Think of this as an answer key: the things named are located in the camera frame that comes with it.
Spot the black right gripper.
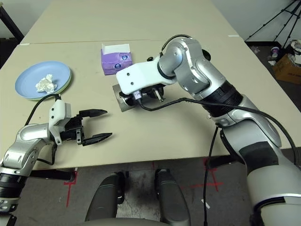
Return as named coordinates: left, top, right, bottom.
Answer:
left=141, top=85, right=166, bottom=102

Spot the black left wrist camera cable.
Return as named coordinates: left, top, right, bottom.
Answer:
left=24, top=93, right=62, bottom=165

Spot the grey robot leg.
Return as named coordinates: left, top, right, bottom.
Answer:
left=84, top=173, right=125, bottom=222
left=154, top=169, right=191, bottom=226

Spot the black foam floor mat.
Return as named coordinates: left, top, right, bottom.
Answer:
left=0, top=37, right=22, bottom=69

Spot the grey glasses case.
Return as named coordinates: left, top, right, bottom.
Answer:
left=112, top=84, right=142, bottom=113

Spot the grey robot right leg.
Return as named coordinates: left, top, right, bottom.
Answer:
left=154, top=169, right=191, bottom=226

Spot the grey robot waist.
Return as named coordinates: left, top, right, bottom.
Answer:
left=77, top=218, right=189, bottom=226

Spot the black table leg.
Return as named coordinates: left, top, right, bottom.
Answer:
left=206, top=155, right=238, bottom=169

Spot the brown cardboard box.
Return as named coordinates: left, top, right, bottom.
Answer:
left=272, top=54, right=301, bottom=83

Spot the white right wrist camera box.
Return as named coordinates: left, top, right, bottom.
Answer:
left=116, top=56, right=177, bottom=97

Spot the blue plastic plate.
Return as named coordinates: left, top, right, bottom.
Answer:
left=15, top=61, right=71, bottom=101

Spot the crumpled paper trash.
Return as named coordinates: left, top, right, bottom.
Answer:
left=288, top=40, right=301, bottom=56

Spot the purple tissue pack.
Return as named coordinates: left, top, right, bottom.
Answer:
left=100, top=43, right=134, bottom=76

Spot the green plastic plate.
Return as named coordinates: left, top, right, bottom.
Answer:
left=30, top=70, right=73, bottom=102

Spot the red tape mark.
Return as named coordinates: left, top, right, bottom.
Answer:
left=63, top=171, right=78, bottom=208
left=188, top=160, right=224, bottom=191

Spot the white tissue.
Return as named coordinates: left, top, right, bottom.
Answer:
left=35, top=74, right=58, bottom=94

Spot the black tripod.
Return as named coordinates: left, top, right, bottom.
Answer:
left=244, top=0, right=301, bottom=51

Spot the grey robot left leg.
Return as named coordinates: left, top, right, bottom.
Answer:
left=84, top=173, right=125, bottom=222

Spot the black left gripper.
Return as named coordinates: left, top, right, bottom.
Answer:
left=60, top=109, right=113, bottom=146

